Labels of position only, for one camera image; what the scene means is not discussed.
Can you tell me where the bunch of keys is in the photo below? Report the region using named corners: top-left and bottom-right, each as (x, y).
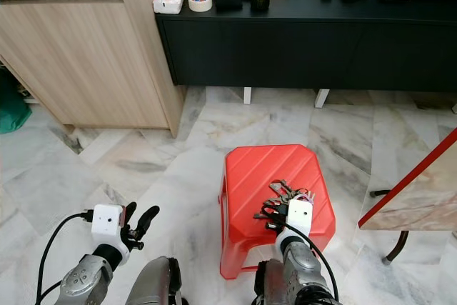
top-left (253, 179), bottom-right (316, 224)

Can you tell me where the red plastic stool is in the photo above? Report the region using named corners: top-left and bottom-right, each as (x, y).
top-left (218, 144), bottom-right (337, 281)

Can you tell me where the grey left robot leg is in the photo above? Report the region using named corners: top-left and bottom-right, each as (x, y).
top-left (124, 256), bottom-right (184, 305)

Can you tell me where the grey robot leg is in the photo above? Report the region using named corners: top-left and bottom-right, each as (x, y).
top-left (253, 258), bottom-right (291, 305)
top-left (124, 256), bottom-right (184, 305)

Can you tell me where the grey right robot leg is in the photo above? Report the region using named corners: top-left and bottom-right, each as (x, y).
top-left (253, 258), bottom-right (291, 305)

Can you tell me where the marble pattern table top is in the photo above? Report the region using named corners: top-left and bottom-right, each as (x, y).
top-left (358, 127), bottom-right (457, 232)

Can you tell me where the green bag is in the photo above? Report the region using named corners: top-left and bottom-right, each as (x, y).
top-left (0, 68), bottom-right (33, 135)

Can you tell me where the black low sideboard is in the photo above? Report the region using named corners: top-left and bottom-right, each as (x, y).
top-left (156, 0), bottom-right (457, 109)

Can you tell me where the light wood cabinet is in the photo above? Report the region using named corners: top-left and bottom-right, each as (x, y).
top-left (0, 0), bottom-right (185, 139)

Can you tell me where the white tape roll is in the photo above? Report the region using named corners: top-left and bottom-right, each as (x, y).
top-left (187, 0), bottom-right (214, 14)

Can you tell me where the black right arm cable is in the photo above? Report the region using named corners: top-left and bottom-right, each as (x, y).
top-left (283, 221), bottom-right (341, 303)

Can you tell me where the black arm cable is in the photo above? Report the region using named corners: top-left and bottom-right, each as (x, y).
top-left (35, 210), bottom-right (94, 305)
top-left (283, 221), bottom-right (341, 303)

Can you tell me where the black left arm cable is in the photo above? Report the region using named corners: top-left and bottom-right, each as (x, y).
top-left (35, 210), bottom-right (94, 305)

